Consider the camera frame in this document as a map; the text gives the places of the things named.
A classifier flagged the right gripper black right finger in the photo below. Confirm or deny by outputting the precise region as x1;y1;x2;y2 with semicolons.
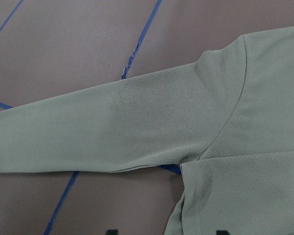
216;230;229;235

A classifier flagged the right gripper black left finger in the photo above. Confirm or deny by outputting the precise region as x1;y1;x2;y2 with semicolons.
105;229;118;235

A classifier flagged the olive green long-sleeve shirt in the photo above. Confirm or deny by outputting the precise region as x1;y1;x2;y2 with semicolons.
0;26;294;235

